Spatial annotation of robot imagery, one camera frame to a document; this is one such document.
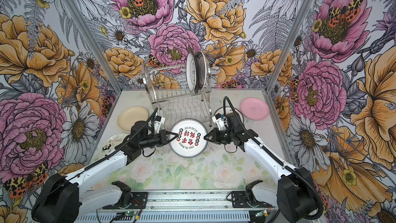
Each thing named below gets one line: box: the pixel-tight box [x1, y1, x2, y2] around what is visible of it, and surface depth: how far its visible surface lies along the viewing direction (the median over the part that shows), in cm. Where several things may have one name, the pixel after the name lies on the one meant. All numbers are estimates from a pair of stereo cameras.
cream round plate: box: [117, 105, 149, 131], surface depth 111 cm
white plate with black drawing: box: [98, 133, 129, 158], surface depth 94 cm
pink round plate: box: [240, 97, 270, 121], surface depth 113 cm
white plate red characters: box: [169, 118, 209, 158], surface depth 81 cm
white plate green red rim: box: [196, 51, 207, 91], surface depth 74 cm
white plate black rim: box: [186, 52, 197, 93], surface depth 88 cm
